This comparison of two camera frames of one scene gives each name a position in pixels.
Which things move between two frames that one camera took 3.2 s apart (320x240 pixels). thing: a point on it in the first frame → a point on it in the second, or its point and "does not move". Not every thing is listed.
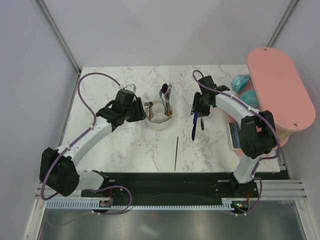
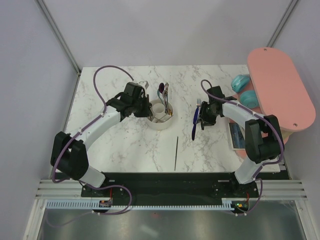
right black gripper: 195,106 → 208,121
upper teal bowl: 239,83 does not move
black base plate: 172,187 does not move
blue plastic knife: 194,123 does not move
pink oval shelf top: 280,89 does not move
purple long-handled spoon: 164,88 → 161,88
